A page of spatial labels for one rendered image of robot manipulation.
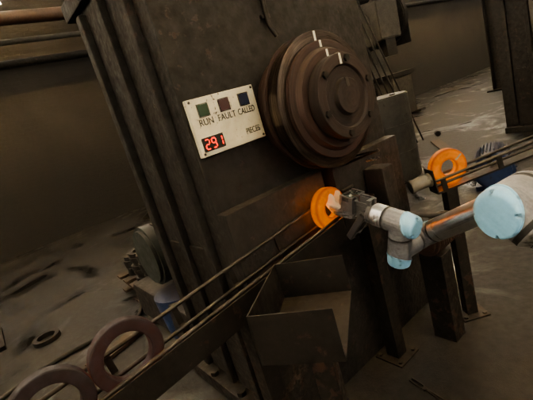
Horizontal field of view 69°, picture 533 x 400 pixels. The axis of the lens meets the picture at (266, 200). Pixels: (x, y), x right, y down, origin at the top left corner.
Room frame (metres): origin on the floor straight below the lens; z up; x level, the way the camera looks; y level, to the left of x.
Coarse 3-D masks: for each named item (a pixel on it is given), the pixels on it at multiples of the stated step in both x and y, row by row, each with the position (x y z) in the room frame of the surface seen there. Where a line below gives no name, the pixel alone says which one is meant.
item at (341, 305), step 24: (288, 264) 1.04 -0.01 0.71; (312, 264) 1.02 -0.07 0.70; (336, 264) 0.99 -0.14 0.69; (264, 288) 0.94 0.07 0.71; (288, 288) 1.05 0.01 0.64; (312, 288) 1.02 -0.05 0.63; (336, 288) 1.00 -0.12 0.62; (264, 312) 0.90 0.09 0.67; (288, 312) 0.78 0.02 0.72; (312, 312) 0.76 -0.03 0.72; (336, 312) 0.91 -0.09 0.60; (264, 336) 0.80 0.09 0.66; (288, 336) 0.78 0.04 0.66; (312, 336) 0.76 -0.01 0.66; (336, 336) 0.74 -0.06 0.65; (264, 360) 0.81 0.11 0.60; (288, 360) 0.79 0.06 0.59; (312, 360) 0.77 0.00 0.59; (336, 360) 0.75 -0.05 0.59; (336, 384) 0.88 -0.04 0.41
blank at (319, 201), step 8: (320, 192) 1.33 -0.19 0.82; (328, 192) 1.35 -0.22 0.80; (312, 200) 1.34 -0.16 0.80; (320, 200) 1.32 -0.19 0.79; (312, 208) 1.32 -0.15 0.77; (320, 208) 1.31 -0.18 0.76; (312, 216) 1.32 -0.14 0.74; (320, 216) 1.31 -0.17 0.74; (328, 216) 1.37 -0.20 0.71; (336, 216) 1.35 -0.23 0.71; (320, 224) 1.31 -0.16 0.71
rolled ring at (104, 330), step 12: (108, 324) 0.88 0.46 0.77; (120, 324) 0.88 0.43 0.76; (132, 324) 0.89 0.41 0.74; (144, 324) 0.91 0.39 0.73; (96, 336) 0.86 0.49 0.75; (108, 336) 0.86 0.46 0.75; (156, 336) 0.92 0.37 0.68; (96, 348) 0.84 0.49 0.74; (156, 348) 0.91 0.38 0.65; (96, 360) 0.83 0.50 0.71; (144, 360) 0.91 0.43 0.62; (96, 372) 0.83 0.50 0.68; (132, 372) 0.89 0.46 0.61; (96, 384) 0.82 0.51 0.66; (108, 384) 0.83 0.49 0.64
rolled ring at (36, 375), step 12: (36, 372) 0.78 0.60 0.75; (48, 372) 0.78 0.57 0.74; (60, 372) 0.79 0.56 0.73; (72, 372) 0.80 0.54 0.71; (84, 372) 0.82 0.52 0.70; (24, 384) 0.75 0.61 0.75; (36, 384) 0.76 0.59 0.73; (48, 384) 0.77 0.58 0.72; (72, 384) 0.80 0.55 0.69; (84, 384) 0.81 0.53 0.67; (12, 396) 0.74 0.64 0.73; (24, 396) 0.74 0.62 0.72; (84, 396) 0.80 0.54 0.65; (96, 396) 0.81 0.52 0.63
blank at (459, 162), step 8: (440, 152) 1.54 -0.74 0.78; (448, 152) 1.54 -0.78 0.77; (456, 152) 1.54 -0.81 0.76; (432, 160) 1.55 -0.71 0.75; (440, 160) 1.54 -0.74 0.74; (456, 160) 1.54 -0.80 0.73; (464, 160) 1.54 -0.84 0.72; (432, 168) 1.54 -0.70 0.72; (440, 168) 1.54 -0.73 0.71; (456, 168) 1.55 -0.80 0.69; (440, 176) 1.54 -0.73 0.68; (448, 184) 1.54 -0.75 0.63
